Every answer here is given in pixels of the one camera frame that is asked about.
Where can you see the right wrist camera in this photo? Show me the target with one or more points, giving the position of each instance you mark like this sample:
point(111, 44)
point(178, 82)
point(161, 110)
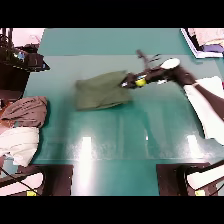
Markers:
point(144, 58)

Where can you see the green T-shirt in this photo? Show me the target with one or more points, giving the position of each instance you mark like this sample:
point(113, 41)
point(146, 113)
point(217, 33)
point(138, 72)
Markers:
point(100, 93)

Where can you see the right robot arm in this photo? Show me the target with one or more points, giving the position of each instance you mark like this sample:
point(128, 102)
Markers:
point(186, 76)

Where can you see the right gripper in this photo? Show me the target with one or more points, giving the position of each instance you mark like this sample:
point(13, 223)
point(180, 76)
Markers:
point(135, 81)

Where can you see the brown garment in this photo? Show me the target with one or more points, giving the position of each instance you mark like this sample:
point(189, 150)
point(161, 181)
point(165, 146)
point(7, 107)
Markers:
point(26, 111)

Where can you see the heap of clothes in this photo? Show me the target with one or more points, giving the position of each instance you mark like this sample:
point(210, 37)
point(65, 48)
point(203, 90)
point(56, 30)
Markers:
point(208, 38)

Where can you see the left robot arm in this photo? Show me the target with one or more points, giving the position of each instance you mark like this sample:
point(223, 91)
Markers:
point(20, 58)

